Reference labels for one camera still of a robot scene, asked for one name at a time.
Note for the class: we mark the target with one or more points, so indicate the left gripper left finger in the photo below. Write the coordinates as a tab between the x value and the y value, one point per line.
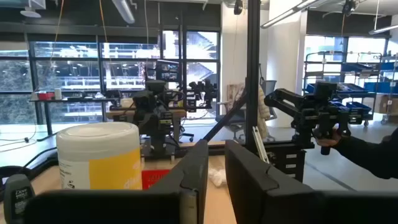
124	208

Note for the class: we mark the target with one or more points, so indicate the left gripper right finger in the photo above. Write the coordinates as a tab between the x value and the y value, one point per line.
280	205

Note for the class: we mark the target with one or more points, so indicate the bagged white cotton balls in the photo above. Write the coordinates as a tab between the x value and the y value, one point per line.
217	177

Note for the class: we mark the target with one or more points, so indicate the dark grey deodorant bottle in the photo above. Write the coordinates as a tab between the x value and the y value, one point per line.
15	196

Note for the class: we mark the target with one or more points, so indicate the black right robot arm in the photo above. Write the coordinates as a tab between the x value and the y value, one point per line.
152	118

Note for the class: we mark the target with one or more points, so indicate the black background robot arm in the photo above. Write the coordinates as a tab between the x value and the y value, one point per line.
203	91

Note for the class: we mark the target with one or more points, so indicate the red plastic slotted basket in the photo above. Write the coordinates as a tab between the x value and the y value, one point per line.
155	179

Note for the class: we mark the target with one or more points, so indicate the yellow disinfecting wipes canister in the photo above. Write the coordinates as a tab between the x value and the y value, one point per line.
99	155

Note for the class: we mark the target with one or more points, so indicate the white flat bar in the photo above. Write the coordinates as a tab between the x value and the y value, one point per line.
259	143

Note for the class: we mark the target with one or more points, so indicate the person's hand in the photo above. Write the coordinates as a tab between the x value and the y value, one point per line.
326	139

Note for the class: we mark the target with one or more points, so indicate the wooden background table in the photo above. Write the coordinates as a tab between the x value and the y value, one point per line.
124	114

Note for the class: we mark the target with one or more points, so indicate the cream fuzzy cloth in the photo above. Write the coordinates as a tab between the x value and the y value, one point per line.
263	112

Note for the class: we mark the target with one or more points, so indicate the dark office chair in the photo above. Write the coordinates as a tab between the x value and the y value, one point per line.
231	119

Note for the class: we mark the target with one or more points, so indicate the grey office chair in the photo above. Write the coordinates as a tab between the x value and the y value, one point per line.
271	90

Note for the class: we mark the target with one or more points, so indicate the black desk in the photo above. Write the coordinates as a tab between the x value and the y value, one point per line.
71	100

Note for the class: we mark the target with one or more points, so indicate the metal rack with blue bins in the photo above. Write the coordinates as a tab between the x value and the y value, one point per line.
342	90

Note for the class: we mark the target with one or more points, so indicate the white cup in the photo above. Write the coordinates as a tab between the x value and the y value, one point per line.
58	94

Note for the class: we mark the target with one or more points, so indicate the red box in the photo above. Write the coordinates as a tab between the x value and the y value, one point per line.
46	96

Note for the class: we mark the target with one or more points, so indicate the dark background monitor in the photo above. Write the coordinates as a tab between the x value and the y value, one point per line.
168	71

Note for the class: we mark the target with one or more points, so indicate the cardboard box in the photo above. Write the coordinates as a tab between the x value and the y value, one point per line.
385	104

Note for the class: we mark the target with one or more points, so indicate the long ceiling tube light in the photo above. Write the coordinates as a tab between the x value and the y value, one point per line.
384	29
280	17

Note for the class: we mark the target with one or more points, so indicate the black aluminium rig frame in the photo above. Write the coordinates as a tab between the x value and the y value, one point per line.
252	62

